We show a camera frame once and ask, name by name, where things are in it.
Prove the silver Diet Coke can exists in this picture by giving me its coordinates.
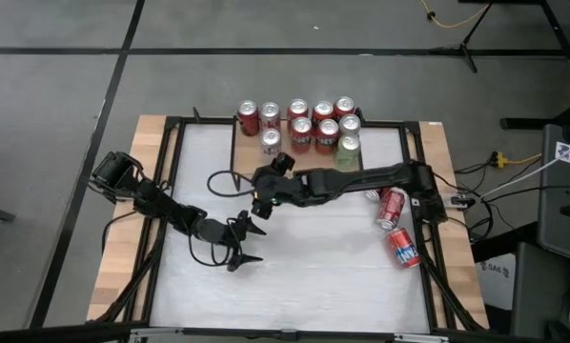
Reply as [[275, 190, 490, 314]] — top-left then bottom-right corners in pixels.
[[259, 101, 282, 132], [259, 128, 283, 157]]

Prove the white box with lettering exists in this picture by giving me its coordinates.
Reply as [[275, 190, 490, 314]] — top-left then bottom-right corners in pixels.
[[475, 252, 519, 312]]

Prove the green soda can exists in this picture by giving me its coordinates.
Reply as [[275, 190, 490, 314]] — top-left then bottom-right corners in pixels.
[[334, 132, 362, 172]]

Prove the black metal crossbar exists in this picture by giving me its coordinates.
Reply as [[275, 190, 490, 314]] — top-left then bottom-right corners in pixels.
[[0, 322, 570, 343]]

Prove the black tripod stand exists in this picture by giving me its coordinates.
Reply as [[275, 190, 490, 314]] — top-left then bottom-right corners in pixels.
[[430, 2, 496, 73]]

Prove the red soda can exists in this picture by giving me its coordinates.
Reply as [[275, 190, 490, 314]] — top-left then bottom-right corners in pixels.
[[236, 99, 261, 138]]

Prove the yellow plug with cable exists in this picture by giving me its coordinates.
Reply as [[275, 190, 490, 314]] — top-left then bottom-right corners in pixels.
[[490, 151, 544, 170]]

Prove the silver corner bracket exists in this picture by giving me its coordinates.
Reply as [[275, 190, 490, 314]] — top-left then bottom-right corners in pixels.
[[393, 333, 451, 343], [129, 326, 184, 343]]

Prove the black arm base cable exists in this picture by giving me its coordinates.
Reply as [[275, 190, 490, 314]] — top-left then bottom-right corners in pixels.
[[101, 212, 146, 253]]

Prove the silver and orange sparkling can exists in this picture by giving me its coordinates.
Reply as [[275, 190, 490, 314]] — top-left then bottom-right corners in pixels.
[[337, 113, 363, 138]]

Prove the dark grey case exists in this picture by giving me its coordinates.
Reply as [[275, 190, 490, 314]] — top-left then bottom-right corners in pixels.
[[509, 240, 570, 343]]

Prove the black floor cable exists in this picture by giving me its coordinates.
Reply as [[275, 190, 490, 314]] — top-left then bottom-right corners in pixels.
[[454, 161, 570, 239]]

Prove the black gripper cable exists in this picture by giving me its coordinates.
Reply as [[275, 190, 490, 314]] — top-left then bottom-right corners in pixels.
[[187, 223, 244, 268], [206, 170, 258, 198]]

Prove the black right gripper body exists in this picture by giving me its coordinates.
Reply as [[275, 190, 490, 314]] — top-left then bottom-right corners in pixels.
[[250, 167, 311, 210]]

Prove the white cable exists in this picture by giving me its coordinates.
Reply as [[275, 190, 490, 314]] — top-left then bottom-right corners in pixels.
[[479, 135, 570, 200]]

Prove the black desk frame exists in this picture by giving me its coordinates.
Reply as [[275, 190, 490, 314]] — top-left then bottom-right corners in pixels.
[[458, 0, 570, 131]]

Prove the yellow power cable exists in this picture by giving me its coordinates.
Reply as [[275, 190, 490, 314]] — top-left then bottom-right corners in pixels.
[[420, 0, 492, 30]]

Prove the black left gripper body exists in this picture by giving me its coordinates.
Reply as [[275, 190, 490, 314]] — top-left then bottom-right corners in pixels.
[[192, 216, 242, 250]]

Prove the wooden shelf with black legs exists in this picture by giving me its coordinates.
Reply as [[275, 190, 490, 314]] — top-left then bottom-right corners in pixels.
[[228, 113, 365, 192]]

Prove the grey cabinet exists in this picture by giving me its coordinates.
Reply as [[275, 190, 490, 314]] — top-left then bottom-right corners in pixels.
[[537, 123, 570, 266]]

